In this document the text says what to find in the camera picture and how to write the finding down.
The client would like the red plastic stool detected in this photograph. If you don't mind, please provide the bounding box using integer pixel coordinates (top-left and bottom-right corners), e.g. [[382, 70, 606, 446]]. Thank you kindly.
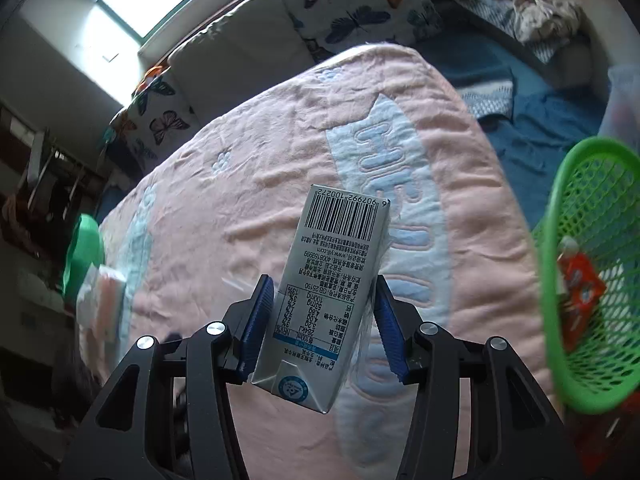
[[570, 400, 640, 480]]

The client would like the green plastic basket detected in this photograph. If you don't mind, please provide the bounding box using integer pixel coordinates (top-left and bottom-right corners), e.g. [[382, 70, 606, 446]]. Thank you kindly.
[[531, 137, 640, 415]]

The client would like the pink white tissue pack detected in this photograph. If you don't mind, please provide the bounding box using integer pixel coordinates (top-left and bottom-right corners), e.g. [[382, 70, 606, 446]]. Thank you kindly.
[[75, 264, 129, 347]]

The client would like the spotted cream cloth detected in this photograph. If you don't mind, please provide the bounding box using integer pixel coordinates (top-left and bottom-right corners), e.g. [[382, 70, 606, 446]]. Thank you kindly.
[[512, 0, 587, 47]]

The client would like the pink blanket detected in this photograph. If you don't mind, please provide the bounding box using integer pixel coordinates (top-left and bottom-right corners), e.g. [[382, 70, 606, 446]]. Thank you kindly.
[[82, 42, 569, 480]]

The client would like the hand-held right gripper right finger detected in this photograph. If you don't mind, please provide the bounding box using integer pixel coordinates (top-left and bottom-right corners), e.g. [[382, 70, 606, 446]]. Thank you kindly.
[[374, 276, 583, 480]]

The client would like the green plastic basin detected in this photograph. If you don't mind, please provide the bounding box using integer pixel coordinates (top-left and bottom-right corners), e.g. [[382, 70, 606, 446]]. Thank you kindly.
[[62, 214, 106, 307]]

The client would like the grey cushion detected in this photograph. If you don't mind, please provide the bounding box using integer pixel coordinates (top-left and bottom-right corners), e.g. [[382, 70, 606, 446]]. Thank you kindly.
[[167, 0, 321, 113], [136, 17, 223, 86]]

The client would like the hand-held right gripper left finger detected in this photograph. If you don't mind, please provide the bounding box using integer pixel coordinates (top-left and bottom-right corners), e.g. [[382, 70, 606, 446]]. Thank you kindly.
[[60, 274, 276, 480]]

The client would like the large butterfly print pillow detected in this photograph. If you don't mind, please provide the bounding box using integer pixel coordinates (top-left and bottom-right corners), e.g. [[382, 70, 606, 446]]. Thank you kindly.
[[279, 0, 447, 62]]

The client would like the dark cluttered rack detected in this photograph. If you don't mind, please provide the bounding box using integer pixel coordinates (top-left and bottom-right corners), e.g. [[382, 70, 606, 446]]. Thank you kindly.
[[0, 105, 109, 242]]

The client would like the blue blanket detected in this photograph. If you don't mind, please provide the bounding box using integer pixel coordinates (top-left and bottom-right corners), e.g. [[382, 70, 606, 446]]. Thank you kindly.
[[415, 35, 617, 234]]

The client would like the small butterfly print pillow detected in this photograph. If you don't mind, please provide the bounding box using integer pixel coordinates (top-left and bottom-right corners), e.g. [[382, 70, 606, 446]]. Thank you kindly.
[[107, 74, 199, 173]]

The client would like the orange snack wrapper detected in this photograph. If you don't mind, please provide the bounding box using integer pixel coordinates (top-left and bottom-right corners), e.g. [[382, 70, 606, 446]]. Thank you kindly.
[[556, 237, 608, 353]]

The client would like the white blue milk carton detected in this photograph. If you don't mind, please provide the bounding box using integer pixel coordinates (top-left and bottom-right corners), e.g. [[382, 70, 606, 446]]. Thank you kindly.
[[250, 184, 392, 415]]

